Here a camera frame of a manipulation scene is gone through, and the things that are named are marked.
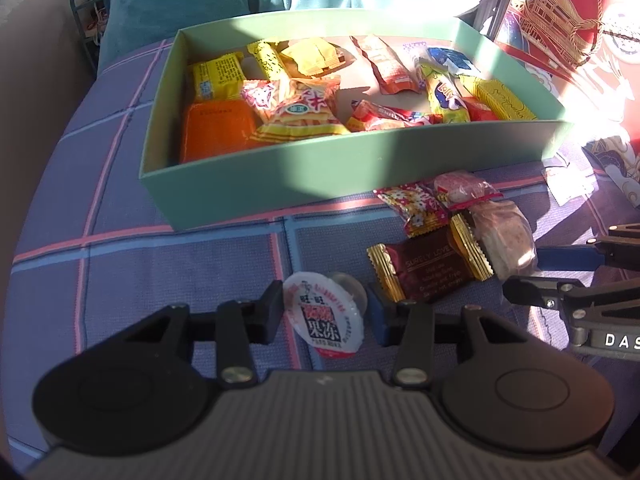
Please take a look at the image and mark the green cardboard box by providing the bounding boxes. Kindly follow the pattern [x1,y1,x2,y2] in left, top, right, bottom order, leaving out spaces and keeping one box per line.
[139,9,570,230]

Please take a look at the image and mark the red floral candy packet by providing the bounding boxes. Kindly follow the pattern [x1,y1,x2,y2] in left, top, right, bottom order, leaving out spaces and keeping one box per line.
[373,182,449,237]

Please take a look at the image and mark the yellow biscuit packet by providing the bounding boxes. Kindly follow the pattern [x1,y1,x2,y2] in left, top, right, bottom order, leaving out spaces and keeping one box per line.
[247,40,288,80]
[190,51,245,102]

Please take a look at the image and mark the dark red chocolate packet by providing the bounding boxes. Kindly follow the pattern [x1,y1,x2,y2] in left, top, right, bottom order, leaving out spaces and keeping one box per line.
[367,214,494,304]

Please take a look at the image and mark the blue white snack packet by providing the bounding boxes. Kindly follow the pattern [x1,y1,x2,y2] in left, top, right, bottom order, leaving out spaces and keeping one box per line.
[426,47,482,77]

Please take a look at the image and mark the red gift bag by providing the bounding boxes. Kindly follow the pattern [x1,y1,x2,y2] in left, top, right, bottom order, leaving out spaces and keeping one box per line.
[474,0,639,138]

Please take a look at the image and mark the pink candy packet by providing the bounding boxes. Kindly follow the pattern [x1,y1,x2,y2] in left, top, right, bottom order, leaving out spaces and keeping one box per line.
[433,171,502,211]

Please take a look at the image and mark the red orange wrapper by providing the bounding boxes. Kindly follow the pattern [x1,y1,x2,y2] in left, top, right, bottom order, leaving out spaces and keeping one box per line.
[349,35,420,96]

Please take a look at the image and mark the orange flat packet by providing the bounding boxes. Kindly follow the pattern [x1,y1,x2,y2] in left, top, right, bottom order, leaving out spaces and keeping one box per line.
[180,100,259,164]

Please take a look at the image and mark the white jelly cup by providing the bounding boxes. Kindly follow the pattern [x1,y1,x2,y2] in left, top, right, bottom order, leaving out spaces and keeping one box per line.
[283,272,368,359]

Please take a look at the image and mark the orange striped rice cracker packet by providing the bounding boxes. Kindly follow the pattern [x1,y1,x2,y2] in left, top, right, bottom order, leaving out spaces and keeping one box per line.
[241,76,349,144]

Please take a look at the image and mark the clear bag rice cracker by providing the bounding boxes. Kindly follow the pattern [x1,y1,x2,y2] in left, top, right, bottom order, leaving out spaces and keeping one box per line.
[470,200,537,281]

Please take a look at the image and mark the red Skittles packet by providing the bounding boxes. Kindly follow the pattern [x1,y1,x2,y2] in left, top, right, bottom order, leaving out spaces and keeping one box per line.
[346,100,440,132]

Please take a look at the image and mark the purple plaid tablecloth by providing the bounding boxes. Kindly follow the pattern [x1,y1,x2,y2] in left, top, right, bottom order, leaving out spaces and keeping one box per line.
[1,39,639,472]

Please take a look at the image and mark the small red packet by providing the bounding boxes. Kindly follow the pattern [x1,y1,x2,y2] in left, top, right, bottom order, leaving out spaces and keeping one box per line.
[462,96,498,122]

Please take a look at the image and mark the yellow Winsun packet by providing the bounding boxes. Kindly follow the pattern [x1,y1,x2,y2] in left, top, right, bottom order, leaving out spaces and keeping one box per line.
[471,79,537,120]

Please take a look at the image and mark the yellow green candy packet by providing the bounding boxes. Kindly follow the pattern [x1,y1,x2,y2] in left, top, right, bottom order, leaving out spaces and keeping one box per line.
[416,62,471,124]

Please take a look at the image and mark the orange yellow snack packet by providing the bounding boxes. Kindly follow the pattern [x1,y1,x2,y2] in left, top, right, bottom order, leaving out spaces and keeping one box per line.
[276,37,354,79]

